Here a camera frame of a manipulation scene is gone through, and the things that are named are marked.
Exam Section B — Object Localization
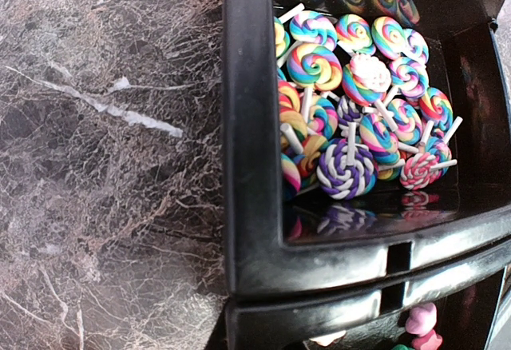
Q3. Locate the pile of flower candies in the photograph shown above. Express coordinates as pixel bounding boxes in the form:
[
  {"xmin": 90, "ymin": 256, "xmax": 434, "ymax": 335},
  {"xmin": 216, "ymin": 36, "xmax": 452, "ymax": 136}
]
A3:
[{"xmin": 309, "ymin": 301, "xmax": 444, "ymax": 350}]

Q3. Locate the pile of small candies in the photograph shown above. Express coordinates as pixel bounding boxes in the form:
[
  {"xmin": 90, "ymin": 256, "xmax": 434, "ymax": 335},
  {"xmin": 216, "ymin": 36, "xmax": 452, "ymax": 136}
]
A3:
[{"xmin": 274, "ymin": 6, "xmax": 462, "ymax": 201}]

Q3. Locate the black bin with flower candies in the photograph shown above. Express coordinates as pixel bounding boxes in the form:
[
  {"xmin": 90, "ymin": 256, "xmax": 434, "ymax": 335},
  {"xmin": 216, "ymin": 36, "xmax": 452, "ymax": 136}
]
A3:
[{"xmin": 224, "ymin": 261, "xmax": 510, "ymax": 349}]

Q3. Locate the black bin with small candies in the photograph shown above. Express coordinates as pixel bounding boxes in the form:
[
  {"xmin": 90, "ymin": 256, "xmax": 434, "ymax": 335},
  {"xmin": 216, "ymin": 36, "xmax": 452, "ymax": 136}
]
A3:
[{"xmin": 223, "ymin": 0, "xmax": 510, "ymax": 298}]

